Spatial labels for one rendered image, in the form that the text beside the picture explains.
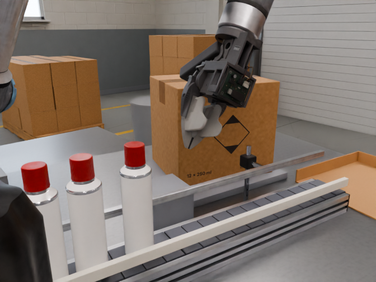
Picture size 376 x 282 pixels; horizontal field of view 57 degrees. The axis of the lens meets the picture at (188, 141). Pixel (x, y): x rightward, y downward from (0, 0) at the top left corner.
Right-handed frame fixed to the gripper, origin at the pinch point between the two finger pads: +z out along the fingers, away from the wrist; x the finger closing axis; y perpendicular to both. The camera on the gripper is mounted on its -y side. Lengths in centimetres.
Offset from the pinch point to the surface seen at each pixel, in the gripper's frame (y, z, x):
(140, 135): -224, 8, 103
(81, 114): -348, 13, 85
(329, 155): -22, -14, 73
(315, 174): -13, -5, 57
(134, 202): 2.6, 12.5, -7.0
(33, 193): 3.1, 14.4, -22.3
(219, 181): -2.6, 5.2, 12.8
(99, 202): 3.6, 13.4, -13.1
